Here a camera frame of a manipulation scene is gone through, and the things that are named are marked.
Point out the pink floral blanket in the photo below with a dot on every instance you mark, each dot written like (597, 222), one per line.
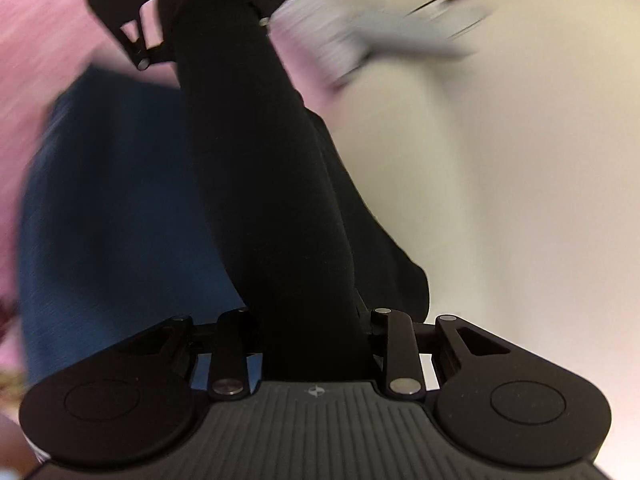
(40, 35)

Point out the blue denim cloth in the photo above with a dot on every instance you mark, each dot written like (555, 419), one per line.
(125, 210)

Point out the grey striped object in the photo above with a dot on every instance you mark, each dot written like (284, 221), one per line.
(390, 35)

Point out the black jacket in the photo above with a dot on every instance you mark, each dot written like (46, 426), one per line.
(260, 185)

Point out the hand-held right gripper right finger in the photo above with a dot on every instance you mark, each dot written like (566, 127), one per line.
(397, 332)

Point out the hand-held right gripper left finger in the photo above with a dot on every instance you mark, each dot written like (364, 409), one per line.
(235, 332)

